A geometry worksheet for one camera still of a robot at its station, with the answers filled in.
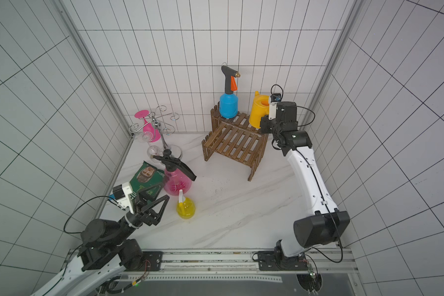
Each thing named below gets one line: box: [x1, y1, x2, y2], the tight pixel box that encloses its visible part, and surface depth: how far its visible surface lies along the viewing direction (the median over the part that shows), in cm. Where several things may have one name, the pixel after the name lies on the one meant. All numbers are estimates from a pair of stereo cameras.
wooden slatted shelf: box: [201, 101, 269, 182], surface depth 97 cm
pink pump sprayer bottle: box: [151, 149, 198, 196], surface depth 81 cm
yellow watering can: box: [249, 90, 270, 129], surface depth 75 cm
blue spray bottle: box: [218, 65, 242, 120], surface depth 85 cm
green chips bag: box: [127, 160, 165, 209], surface depth 95 cm
